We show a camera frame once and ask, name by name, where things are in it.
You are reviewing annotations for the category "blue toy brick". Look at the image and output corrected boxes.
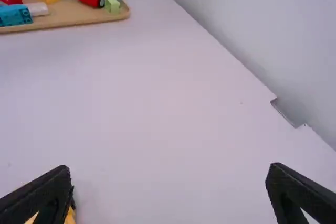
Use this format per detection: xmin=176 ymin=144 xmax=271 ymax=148
xmin=0 ymin=4 xmax=34 ymax=27

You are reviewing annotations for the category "pale green toy brick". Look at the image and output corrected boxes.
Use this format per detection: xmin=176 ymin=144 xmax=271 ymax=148
xmin=104 ymin=0 xmax=122 ymax=14

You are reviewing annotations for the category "white toy brick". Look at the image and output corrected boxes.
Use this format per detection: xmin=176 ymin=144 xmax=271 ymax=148
xmin=26 ymin=2 xmax=50 ymax=17

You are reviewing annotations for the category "tan tray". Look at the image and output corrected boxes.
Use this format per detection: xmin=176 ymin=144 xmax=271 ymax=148
xmin=0 ymin=0 xmax=131 ymax=35

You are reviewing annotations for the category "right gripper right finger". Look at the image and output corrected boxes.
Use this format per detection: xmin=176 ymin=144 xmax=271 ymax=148
xmin=265 ymin=162 xmax=336 ymax=224

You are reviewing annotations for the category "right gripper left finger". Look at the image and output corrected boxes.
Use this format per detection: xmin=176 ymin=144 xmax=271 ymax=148
xmin=0 ymin=165 xmax=77 ymax=224

